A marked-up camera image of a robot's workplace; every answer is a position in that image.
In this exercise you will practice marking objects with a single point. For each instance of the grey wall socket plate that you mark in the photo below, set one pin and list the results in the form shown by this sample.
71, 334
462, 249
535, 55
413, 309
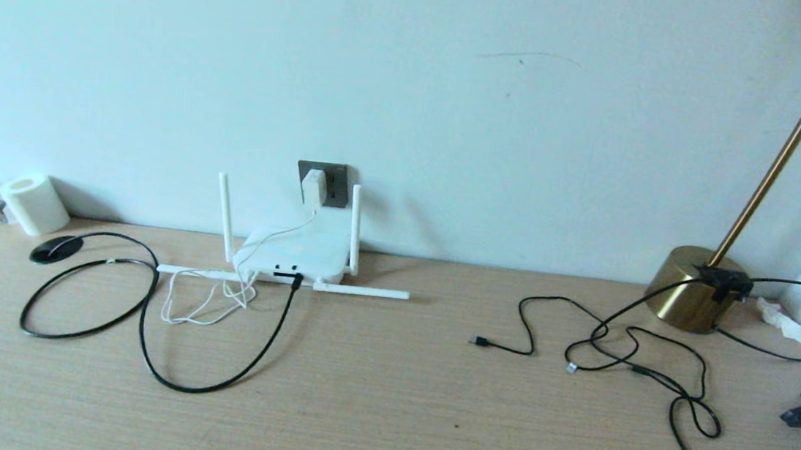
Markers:
340, 179

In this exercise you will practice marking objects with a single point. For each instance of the white power adapter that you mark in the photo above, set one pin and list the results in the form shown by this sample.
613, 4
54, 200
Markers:
314, 189

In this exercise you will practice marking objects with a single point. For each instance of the white paper roll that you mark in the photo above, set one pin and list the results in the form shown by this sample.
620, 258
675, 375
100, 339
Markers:
33, 204

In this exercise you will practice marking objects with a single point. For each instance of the white router with antennas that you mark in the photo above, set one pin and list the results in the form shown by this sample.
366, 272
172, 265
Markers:
295, 251

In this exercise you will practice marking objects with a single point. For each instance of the brass desk lamp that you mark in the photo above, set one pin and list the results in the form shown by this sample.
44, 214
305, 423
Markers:
687, 297

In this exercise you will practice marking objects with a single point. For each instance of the crumpled white tissue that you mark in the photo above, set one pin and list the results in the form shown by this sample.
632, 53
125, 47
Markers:
788, 321

